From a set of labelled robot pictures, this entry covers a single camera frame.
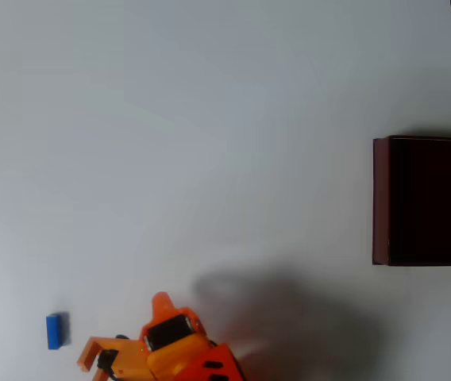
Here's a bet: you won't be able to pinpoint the small blue block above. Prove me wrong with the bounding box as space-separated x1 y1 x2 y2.
45 312 71 351

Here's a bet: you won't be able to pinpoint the dark red box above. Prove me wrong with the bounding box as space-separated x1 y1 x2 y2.
372 134 451 267

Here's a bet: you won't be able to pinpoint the light orange camera mount bracket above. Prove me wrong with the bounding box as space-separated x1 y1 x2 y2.
76 335 151 381

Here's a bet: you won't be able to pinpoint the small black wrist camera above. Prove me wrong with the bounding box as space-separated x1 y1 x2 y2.
96 348 118 372

